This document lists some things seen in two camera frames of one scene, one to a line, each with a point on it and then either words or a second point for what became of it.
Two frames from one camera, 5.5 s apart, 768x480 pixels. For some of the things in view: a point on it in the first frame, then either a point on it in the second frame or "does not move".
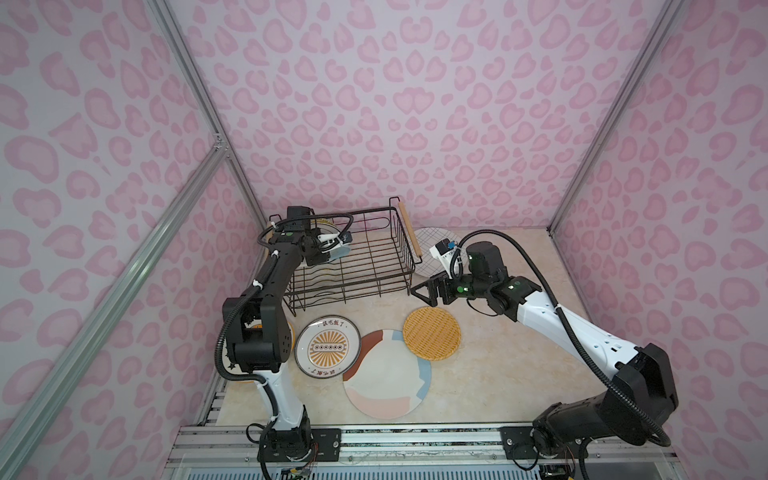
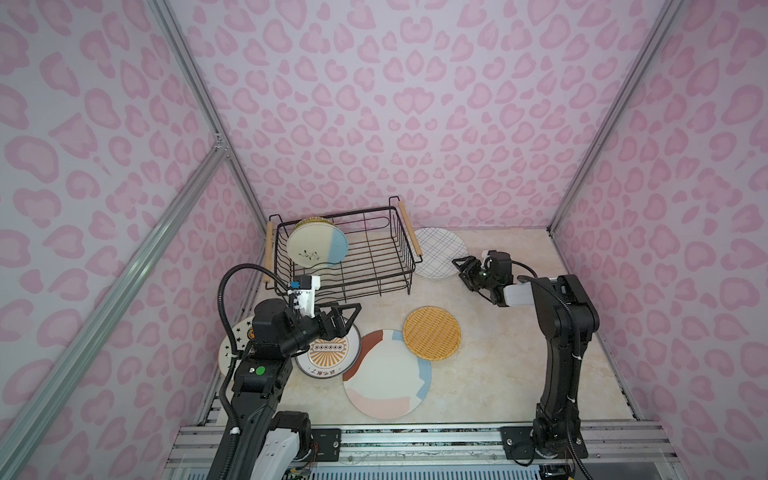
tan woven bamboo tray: (431, 333) does not move
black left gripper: (321, 256) to (338, 327)
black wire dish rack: (382, 253) does not move
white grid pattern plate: (426, 262) does not move
